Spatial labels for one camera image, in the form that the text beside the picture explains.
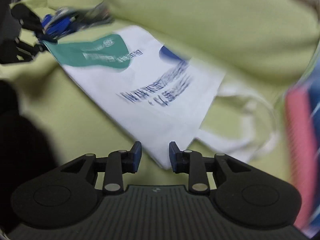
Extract white printed canvas tote bag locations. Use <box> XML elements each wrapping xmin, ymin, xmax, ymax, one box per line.
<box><xmin>44</xmin><ymin>25</ymin><xmax>279</xmax><ymax>169</ymax></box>

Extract folded floral and blue bags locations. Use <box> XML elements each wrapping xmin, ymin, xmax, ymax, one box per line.
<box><xmin>39</xmin><ymin>2</ymin><xmax>113</xmax><ymax>41</ymax></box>

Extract pink knitted blanket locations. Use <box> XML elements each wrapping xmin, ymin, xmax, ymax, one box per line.
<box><xmin>285</xmin><ymin>87</ymin><xmax>317</xmax><ymax>229</ymax></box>

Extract blue patterned blanket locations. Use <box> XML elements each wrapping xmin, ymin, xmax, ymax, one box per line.
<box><xmin>308</xmin><ymin>60</ymin><xmax>319</xmax><ymax>234</ymax></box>

